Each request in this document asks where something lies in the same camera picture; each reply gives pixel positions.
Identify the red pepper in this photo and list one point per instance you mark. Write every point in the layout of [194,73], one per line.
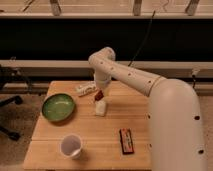
[98,96]

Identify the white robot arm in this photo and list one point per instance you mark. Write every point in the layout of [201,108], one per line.
[175,119]

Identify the green ceramic bowl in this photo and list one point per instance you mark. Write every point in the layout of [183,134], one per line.
[58,107]

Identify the white plastic bottle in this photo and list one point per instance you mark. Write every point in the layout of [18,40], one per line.
[86,88]

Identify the black red candy box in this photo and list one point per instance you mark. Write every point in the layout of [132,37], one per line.
[126,141]

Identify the black office chair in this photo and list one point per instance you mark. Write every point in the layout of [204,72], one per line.
[16,99]

